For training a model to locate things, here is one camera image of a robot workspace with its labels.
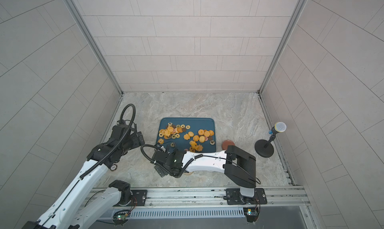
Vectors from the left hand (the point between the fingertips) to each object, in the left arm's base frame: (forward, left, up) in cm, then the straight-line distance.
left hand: (139, 136), depth 78 cm
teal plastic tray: (+7, -28, -11) cm, 31 cm away
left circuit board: (-34, +2, -10) cm, 35 cm away
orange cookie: (+4, -30, -10) cm, 32 cm away
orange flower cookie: (+6, -24, -11) cm, 27 cm away
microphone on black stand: (-2, -70, -9) cm, 71 cm away
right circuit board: (-32, -56, -13) cm, 66 cm away
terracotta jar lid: (+2, -49, -11) cm, 50 cm away
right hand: (-11, -14, -10) cm, 21 cm away
